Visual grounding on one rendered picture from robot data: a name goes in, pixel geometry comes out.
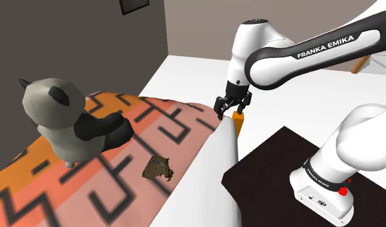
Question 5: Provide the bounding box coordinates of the wooden furniture leg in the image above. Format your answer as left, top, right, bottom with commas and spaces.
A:
350, 55, 372, 75

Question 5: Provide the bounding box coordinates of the brown crumpled object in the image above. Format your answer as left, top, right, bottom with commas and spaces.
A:
141, 155, 175, 184

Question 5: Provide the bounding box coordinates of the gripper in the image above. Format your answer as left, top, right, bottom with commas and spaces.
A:
213, 80, 253, 121

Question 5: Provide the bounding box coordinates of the panda plush toy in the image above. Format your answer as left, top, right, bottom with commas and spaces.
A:
17, 77, 135, 169

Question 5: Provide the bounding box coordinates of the dark framed wall picture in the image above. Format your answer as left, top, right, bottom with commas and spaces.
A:
118, 0, 150, 16

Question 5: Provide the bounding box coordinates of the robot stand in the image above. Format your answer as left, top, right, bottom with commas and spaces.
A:
221, 126, 386, 227

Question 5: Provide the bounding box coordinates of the bed with orange patterned cover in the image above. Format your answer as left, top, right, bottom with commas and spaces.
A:
0, 91, 246, 227

